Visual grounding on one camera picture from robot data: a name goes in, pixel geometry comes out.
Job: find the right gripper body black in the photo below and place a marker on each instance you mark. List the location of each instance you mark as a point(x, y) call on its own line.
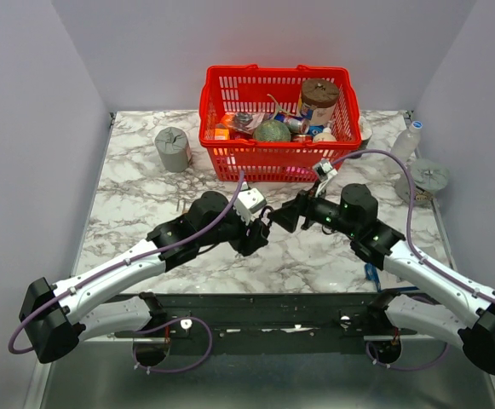
point(314, 206)

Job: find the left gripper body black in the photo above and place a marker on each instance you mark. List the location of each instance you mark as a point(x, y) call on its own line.
point(243, 244)

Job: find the black padlock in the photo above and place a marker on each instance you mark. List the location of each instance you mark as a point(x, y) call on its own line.
point(264, 216)

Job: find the brass padlock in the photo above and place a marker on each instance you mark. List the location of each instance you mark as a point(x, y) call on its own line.
point(182, 206)

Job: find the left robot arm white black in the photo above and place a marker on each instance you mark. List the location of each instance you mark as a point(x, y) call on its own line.
point(57, 317)

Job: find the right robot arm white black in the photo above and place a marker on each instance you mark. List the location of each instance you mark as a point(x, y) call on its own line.
point(464, 312)

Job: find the red soda can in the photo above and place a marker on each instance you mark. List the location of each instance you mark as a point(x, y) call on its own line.
point(301, 138)

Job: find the white pump bottle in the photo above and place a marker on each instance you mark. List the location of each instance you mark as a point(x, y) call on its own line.
point(322, 133)

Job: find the red blue drink can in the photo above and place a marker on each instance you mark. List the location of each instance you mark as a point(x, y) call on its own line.
point(296, 125)

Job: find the green melon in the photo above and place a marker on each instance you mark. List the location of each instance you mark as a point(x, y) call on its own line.
point(272, 130)

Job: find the blue white booklet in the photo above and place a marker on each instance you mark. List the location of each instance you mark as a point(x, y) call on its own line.
point(372, 275)

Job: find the crumpled snack packet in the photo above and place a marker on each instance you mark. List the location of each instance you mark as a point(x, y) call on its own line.
point(244, 122)

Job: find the orange small box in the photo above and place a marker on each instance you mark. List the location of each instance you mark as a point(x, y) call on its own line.
point(221, 134)

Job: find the brown lid cylindrical canister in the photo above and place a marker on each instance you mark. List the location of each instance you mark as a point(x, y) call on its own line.
point(317, 101)

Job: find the clear plastic water bottle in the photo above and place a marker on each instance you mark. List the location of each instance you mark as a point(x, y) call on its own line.
point(407, 142)

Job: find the grey taped can left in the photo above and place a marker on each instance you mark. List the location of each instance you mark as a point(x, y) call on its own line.
point(173, 149)

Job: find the grey taped can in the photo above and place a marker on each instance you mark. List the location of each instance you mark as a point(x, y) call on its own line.
point(429, 178)
point(173, 149)

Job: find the grey taped can right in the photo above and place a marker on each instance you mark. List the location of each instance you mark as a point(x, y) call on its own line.
point(429, 178)

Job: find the red plastic basket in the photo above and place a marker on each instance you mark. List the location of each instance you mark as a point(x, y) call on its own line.
point(249, 89)

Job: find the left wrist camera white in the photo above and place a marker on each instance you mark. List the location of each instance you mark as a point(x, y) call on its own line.
point(249, 201)

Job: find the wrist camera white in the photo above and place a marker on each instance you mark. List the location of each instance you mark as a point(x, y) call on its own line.
point(249, 201)
point(325, 171)

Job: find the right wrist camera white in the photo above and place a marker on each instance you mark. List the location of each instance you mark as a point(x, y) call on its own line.
point(325, 171)

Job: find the black mounting rail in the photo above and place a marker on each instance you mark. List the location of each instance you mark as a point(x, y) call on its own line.
point(249, 324)

